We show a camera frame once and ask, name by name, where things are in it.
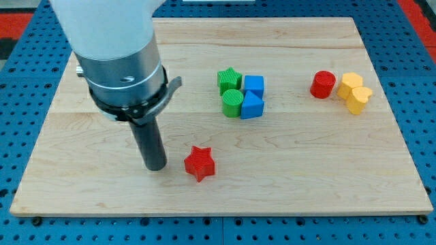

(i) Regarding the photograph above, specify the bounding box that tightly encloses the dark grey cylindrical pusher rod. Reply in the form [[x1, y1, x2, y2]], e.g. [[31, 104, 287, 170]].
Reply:
[[129, 118, 167, 171]]

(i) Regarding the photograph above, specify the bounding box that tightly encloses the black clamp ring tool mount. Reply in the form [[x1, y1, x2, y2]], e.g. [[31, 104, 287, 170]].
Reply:
[[89, 69, 183, 125]]

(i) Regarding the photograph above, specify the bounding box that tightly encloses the red star block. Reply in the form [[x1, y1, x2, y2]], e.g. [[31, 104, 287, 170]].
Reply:
[[184, 146, 215, 182]]

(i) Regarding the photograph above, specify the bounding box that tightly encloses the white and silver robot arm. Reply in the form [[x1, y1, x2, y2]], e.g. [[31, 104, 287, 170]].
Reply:
[[50, 0, 182, 171]]

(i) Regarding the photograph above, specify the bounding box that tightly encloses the green star block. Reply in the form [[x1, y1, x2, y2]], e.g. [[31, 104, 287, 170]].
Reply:
[[217, 67, 243, 95]]

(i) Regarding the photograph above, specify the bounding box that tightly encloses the green cylinder block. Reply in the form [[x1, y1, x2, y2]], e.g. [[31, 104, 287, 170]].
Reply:
[[222, 89, 244, 118]]

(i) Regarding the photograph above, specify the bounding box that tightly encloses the blue triangle block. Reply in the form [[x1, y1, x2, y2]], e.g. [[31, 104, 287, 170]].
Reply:
[[240, 91, 264, 119]]

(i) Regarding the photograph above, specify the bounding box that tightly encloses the blue cube block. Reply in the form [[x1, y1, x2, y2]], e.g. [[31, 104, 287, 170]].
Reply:
[[244, 75, 264, 99]]

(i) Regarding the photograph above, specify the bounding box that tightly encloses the light wooden board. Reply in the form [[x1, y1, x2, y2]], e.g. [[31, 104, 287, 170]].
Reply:
[[10, 17, 433, 217]]

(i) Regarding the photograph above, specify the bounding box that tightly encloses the red cylinder block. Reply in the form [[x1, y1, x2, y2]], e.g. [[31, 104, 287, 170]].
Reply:
[[310, 70, 337, 99]]

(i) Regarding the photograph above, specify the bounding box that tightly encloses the yellow hexagon block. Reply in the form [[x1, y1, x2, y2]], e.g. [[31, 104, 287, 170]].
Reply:
[[337, 72, 363, 100]]

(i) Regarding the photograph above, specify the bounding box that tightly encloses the yellow heart block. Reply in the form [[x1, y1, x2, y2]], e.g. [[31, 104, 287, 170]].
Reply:
[[345, 86, 373, 115]]

